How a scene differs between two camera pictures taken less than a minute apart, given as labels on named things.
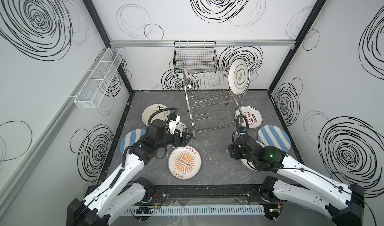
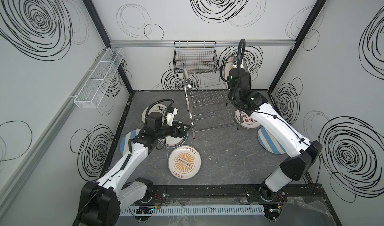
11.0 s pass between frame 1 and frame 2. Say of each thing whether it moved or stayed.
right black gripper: moved
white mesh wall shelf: stayed
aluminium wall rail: stayed
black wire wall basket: stayed
